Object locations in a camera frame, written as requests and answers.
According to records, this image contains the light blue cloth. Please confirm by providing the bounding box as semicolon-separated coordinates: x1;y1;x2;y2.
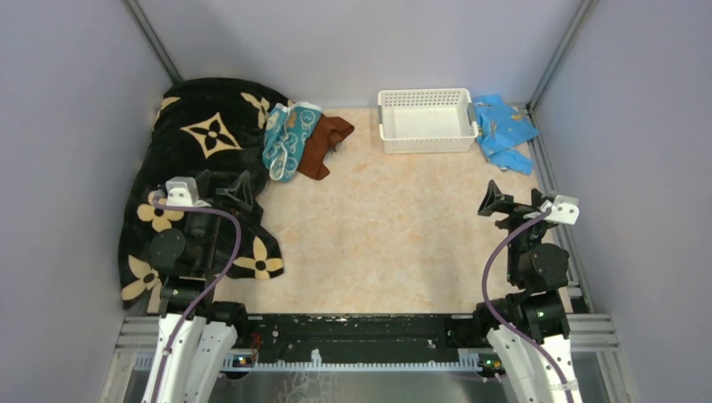
473;94;539;175

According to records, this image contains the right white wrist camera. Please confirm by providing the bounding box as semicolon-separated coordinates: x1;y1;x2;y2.
539;195;580;225

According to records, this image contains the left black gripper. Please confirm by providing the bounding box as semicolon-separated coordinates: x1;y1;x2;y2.
186;170;252;270

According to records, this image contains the brown towel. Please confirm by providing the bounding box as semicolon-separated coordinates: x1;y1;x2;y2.
297;115;354;181

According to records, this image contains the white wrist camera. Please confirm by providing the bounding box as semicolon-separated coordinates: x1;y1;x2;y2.
165;176;200;207
539;195;580;225

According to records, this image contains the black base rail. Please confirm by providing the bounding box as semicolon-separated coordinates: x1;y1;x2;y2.
231;313;494;364

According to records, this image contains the black blanket with tan flowers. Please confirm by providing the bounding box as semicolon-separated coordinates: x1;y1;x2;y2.
118;77;290;310

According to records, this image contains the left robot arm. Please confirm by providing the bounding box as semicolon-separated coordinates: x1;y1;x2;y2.
142;170;252;402

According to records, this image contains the teal rabbit pattern towel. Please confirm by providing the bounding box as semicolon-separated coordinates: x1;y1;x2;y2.
262;102;322;182

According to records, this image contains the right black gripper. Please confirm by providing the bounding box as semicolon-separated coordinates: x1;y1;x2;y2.
478;179;554;283

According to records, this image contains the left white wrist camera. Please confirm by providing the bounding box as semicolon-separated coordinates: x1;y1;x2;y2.
165;176;200;207

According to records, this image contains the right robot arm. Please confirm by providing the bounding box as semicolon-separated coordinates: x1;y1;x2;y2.
473;181;582;402

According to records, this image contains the white plastic basket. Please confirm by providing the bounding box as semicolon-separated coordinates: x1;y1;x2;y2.
378;88;479;154

